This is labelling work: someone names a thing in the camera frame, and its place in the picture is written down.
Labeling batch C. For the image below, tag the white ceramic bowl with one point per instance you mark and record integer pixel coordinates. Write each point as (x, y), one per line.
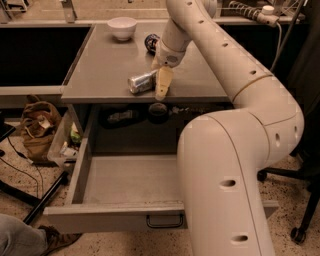
(122, 28)

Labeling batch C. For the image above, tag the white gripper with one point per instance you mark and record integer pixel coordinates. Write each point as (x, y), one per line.
(167, 54)

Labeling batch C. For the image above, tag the dark blue soda can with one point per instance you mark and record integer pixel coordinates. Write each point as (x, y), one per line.
(150, 43)

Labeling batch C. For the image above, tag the person's grey trouser leg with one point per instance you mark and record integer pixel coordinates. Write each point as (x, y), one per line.
(20, 239)

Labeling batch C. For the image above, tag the brown fabric bag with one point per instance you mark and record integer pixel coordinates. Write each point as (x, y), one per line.
(39, 123)

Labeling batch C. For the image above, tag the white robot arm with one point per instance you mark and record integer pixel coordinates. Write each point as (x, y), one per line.
(276, 117)

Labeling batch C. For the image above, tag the open grey top drawer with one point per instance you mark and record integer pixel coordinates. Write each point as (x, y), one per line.
(116, 186)

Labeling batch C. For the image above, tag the black stand leg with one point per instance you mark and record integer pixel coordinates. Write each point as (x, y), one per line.
(38, 204)

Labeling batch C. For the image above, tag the grey cabinet desk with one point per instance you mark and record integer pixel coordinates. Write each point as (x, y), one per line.
(119, 122)

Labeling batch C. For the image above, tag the black drawer handle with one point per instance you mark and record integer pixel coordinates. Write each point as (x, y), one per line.
(164, 221)

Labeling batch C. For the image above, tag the white ribbed hose fixture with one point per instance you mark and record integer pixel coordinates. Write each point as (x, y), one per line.
(264, 16)

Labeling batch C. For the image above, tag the clear plastic storage bin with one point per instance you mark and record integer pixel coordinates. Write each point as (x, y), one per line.
(65, 145)

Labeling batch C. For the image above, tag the silver Red Bull can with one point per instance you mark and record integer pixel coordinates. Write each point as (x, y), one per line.
(142, 83)

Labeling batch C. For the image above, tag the brown shoe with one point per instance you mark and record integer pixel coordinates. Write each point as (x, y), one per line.
(55, 241)

